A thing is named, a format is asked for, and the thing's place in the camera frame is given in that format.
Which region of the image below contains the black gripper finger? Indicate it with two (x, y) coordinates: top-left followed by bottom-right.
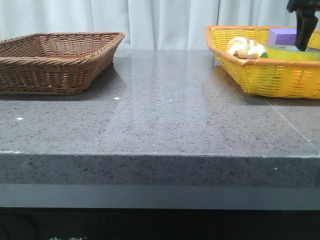
(286, 0), (320, 52)

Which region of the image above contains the yellow packing tape roll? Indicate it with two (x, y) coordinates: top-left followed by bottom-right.
(265, 44), (320, 61)

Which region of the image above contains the purple foam cube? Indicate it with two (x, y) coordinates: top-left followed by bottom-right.
(267, 27), (297, 46)

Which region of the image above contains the green plastic leaf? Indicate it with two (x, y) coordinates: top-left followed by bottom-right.
(260, 52), (268, 58)

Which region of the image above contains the yellow wicker basket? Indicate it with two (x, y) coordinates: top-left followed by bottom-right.
(205, 25), (320, 99)

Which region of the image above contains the toy croissant bread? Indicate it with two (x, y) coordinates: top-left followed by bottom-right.
(226, 37), (265, 58)

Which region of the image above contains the white curtain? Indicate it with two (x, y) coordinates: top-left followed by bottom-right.
(0, 0), (296, 50)

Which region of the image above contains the brown wicker basket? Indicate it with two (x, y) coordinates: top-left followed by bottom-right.
(0, 32), (125, 95)

